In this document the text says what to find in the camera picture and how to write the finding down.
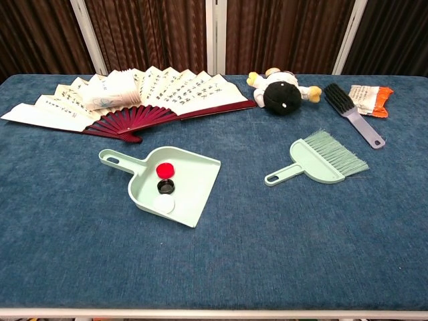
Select white frame post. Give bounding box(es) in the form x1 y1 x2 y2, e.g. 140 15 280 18
205 0 227 75
332 0 368 75
70 0 108 75

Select red bottle cap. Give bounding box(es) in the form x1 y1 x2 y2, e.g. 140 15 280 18
155 162 178 179

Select black bottle cap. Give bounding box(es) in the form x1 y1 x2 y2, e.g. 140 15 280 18
156 179 176 195

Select blue fabric table cover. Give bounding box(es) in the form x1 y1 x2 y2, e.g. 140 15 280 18
0 74 428 310

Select mint green plastic dustpan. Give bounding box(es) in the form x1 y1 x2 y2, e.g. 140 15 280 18
98 146 222 229

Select brown pleated curtain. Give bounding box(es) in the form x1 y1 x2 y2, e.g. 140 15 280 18
0 0 428 84

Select mint green hand broom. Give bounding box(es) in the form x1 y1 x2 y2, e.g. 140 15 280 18
263 129 370 187

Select white bottle cap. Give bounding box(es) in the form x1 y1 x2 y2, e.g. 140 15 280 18
154 195 176 214

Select paper folding fan red ribs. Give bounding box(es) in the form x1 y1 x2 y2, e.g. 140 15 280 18
0 66 257 144

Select white and orange snack packet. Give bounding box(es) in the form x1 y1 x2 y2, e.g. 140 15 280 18
348 84 395 119

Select plush doll with black head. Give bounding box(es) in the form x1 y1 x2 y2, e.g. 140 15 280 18
246 67 323 116

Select black bristle brush purple handle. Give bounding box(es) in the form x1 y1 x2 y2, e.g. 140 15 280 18
323 82 387 150

